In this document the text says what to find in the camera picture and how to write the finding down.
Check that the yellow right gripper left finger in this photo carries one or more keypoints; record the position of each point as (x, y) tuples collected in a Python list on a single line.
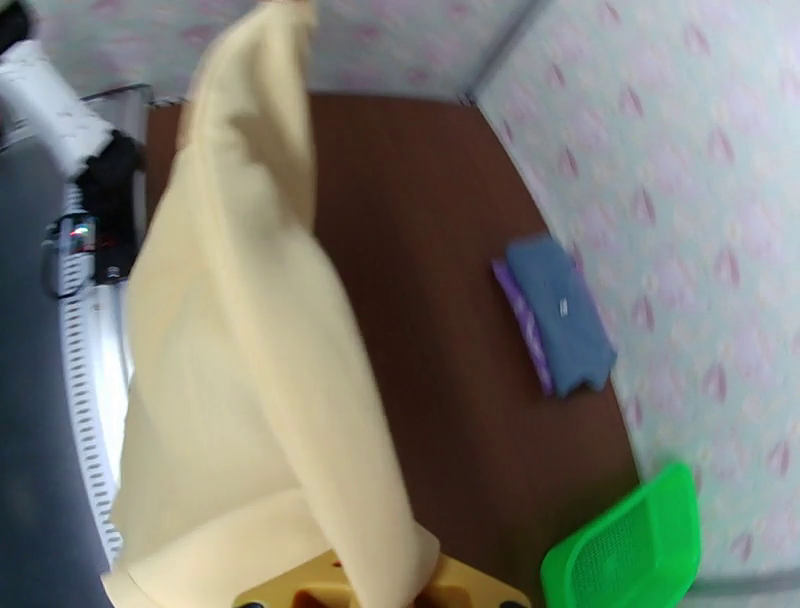
[(300, 587)]

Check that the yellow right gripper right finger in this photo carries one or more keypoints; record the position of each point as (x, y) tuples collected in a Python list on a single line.
[(475, 590)]

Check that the beige garment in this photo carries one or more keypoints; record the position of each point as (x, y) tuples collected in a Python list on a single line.
[(237, 375)]

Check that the purple shirt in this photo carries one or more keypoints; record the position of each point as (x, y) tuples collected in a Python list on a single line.
[(528, 325)]

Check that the blue tank top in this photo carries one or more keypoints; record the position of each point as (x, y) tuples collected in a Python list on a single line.
[(562, 312)]

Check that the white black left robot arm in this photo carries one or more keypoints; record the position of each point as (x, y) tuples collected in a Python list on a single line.
[(44, 94)]

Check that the green plastic basket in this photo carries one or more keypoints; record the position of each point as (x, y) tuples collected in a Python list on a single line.
[(625, 550)]

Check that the small circuit board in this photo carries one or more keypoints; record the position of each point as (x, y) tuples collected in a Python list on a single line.
[(78, 234)]

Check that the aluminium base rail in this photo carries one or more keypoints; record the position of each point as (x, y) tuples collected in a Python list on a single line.
[(119, 350)]

